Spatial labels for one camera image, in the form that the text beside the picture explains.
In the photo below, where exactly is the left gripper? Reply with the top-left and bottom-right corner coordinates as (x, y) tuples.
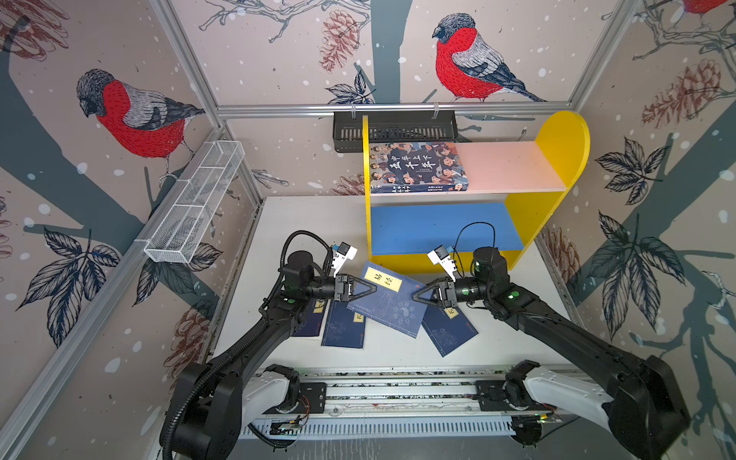
(302, 275), (375, 305)

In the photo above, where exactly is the blue book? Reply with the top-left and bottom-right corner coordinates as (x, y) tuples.
(292, 299), (330, 338)
(321, 301), (366, 349)
(422, 306), (478, 358)
(347, 262), (427, 338)

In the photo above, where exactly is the large illustrated box book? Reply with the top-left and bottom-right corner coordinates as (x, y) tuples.
(369, 142), (470, 194)

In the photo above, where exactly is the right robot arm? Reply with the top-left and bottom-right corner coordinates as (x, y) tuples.
(412, 246), (692, 459)

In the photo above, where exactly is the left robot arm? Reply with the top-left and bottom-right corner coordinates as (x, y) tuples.
(159, 243), (360, 459)

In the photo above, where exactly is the yellow pink blue bookshelf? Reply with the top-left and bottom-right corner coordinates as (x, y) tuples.
(365, 111), (590, 274)

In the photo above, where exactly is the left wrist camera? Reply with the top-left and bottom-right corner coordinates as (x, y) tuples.
(332, 241), (358, 277)

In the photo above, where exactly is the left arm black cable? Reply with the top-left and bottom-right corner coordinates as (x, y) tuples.
(278, 229), (335, 271)

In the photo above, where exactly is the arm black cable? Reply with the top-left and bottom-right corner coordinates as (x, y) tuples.
(452, 220), (498, 271)
(278, 229), (335, 271)

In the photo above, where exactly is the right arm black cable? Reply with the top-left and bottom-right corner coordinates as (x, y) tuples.
(452, 220), (498, 271)

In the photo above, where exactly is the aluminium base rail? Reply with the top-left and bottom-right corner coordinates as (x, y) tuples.
(154, 367), (622, 441)

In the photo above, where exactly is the black slotted wall basket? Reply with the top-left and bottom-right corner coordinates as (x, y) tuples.
(333, 110), (459, 153)

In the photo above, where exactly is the white wire mesh basket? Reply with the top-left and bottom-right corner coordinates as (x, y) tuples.
(144, 140), (245, 264)

